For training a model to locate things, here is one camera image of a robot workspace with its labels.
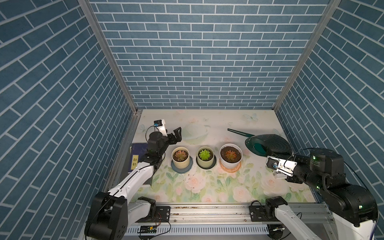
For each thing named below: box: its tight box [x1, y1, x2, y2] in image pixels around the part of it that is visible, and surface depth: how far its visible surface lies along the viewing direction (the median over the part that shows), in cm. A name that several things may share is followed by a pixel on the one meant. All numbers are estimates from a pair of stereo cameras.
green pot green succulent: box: [197, 146, 215, 168], surface depth 88 cm
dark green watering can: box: [227, 128, 293, 157], surface depth 70 cm
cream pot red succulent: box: [171, 146, 190, 169], surface depth 88 cm
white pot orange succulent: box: [219, 143, 243, 169], surface depth 86 cm
